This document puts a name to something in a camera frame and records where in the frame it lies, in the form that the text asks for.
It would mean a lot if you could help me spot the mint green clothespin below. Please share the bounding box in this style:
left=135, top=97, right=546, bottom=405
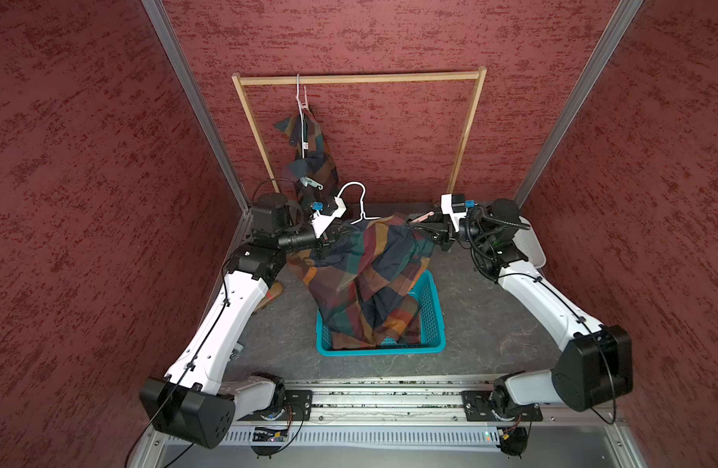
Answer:
left=299, top=177, right=324, bottom=191

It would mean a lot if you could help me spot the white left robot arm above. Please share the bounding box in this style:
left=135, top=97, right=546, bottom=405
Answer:
left=140, top=193, right=347, bottom=449

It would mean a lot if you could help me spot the plaid long-sleeve shirt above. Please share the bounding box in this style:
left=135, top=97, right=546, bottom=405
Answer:
left=287, top=215, right=434, bottom=351

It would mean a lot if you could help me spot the aluminium corner post right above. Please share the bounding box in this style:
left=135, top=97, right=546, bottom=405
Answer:
left=514, top=0, right=644, bottom=207

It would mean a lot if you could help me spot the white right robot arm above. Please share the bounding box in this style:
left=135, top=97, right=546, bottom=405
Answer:
left=415, top=194, right=634, bottom=421

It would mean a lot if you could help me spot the teal plastic basket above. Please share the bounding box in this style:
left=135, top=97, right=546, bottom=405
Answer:
left=316, top=271, right=447, bottom=357

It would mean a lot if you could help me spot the white wire hanger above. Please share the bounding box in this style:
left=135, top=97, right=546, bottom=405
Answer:
left=338, top=181, right=380, bottom=225
left=295, top=74, right=308, bottom=158

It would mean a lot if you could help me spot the pink clothespin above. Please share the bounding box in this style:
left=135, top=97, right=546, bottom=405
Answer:
left=406, top=211, right=437, bottom=224

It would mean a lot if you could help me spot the aluminium corner post left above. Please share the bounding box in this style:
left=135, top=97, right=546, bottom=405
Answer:
left=141, top=0, right=249, bottom=215

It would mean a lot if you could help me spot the aluminium corner post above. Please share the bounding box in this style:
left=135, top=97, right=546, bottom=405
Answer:
left=141, top=0, right=249, bottom=215
left=514, top=0, right=644, bottom=207

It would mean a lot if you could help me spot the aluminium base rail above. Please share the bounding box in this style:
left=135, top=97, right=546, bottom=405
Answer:
left=124, top=373, right=649, bottom=468

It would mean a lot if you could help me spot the white plastic bin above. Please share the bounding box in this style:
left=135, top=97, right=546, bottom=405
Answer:
left=513, top=227, right=546, bottom=269

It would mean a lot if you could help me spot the wooden clothes rack frame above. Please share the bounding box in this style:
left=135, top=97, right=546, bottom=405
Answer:
left=232, top=66, right=488, bottom=193

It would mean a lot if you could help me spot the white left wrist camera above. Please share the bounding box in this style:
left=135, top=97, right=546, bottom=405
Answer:
left=310, top=197, right=347, bottom=238

